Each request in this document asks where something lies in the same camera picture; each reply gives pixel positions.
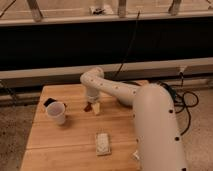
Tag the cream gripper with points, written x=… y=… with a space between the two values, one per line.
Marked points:
x=96 y=106

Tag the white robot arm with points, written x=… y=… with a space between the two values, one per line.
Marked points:
x=158 y=136

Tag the white sponge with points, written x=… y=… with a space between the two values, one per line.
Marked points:
x=102 y=144

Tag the small black object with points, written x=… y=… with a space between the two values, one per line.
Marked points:
x=48 y=101

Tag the wooden table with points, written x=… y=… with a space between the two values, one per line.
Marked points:
x=72 y=146

